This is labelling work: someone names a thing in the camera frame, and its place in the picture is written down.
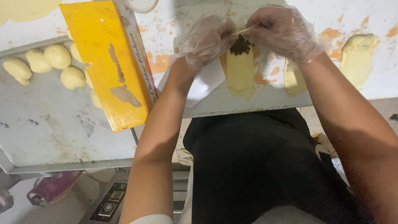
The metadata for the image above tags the person's left hand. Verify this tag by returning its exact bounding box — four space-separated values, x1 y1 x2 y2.
169 14 237 74

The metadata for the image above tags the person's right hand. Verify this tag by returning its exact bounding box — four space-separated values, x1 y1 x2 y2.
245 4 326 65

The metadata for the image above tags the heap of chocolate sprinkles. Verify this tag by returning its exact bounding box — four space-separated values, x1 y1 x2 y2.
229 34 252 56

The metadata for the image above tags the flattened dough strip with sprinkles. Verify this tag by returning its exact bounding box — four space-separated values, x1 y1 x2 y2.
225 43 256 101

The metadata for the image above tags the white plastic dough scraper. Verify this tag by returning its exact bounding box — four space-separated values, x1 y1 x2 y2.
155 57 226 109

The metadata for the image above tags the flattened pale dough strip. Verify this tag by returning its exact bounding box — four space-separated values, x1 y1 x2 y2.
283 58 308 97
339 34 381 92

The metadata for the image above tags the white round container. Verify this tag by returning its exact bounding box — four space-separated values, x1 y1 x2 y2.
123 0 160 14

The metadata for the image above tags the yellow cheese carton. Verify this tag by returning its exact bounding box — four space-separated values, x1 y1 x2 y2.
59 0 159 133

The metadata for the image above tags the black apron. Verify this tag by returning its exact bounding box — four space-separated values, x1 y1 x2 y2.
182 108 375 224

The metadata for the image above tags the group of shaped dough rolls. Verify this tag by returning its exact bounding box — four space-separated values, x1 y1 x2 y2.
2 29 104 109

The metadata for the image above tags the metal baking tray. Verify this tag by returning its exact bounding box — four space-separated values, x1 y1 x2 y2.
0 35 139 174

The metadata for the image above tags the large pale dough mass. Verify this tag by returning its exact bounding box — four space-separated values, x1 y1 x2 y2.
0 0 63 27

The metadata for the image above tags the white sleeve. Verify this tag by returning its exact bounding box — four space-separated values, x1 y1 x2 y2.
129 214 173 224

